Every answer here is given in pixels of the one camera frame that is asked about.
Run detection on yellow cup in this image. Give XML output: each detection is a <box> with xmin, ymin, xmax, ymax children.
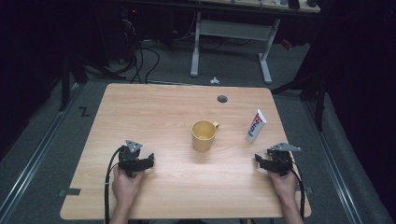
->
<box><xmin>191</xmin><ymin>119</ymin><xmax>220</xmax><ymax>153</ymax></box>

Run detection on metal floor rail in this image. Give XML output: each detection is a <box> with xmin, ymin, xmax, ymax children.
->
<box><xmin>0</xmin><ymin>83</ymin><xmax>82</xmax><ymax>220</ymax></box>
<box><xmin>302</xmin><ymin>100</ymin><xmax>364</xmax><ymax>224</ymax></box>

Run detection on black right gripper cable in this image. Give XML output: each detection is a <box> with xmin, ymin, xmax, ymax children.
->
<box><xmin>289</xmin><ymin>167</ymin><xmax>306</xmax><ymax>220</ymax></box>

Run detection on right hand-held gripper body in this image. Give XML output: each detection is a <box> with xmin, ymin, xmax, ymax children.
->
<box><xmin>262</xmin><ymin>142</ymin><xmax>303</xmax><ymax>177</ymax></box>

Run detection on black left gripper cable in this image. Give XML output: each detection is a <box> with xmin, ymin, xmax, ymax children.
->
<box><xmin>104</xmin><ymin>146</ymin><xmax>124</xmax><ymax>224</ymax></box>

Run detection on dark computer tower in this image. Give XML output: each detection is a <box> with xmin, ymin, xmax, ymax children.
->
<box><xmin>120</xmin><ymin>5</ymin><xmax>142</xmax><ymax>64</ymax></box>

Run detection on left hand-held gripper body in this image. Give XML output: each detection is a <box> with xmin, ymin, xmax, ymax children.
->
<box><xmin>118</xmin><ymin>139</ymin><xmax>148</xmax><ymax>179</ymax></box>

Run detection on black floor cables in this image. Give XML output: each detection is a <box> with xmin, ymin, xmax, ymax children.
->
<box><xmin>129</xmin><ymin>36</ymin><xmax>162</xmax><ymax>85</ymax></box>

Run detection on person's left hand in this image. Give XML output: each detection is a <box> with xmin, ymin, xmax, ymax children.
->
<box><xmin>111</xmin><ymin>167</ymin><xmax>146</xmax><ymax>209</ymax></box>

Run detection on black metal stand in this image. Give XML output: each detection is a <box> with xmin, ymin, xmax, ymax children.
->
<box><xmin>270</xmin><ymin>69</ymin><xmax>329</xmax><ymax>133</ymax></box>
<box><xmin>58</xmin><ymin>52</ymin><xmax>89</xmax><ymax>113</ymax></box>

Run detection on person's right hand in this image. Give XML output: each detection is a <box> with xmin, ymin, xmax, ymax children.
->
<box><xmin>268</xmin><ymin>169</ymin><xmax>300</xmax><ymax>203</ymax></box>

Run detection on white toothpaste tube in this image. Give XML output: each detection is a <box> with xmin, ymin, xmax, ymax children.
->
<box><xmin>245</xmin><ymin>108</ymin><xmax>268</xmax><ymax>145</ymax></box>

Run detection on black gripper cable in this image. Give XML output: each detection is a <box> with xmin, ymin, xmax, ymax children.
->
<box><xmin>104</xmin><ymin>146</ymin><xmax>124</xmax><ymax>224</ymax></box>
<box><xmin>289</xmin><ymin>167</ymin><xmax>306</xmax><ymax>220</ymax></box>

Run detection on grey metal desk frame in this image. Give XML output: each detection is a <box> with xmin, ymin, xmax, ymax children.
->
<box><xmin>190</xmin><ymin>11</ymin><xmax>281</xmax><ymax>85</ymax></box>

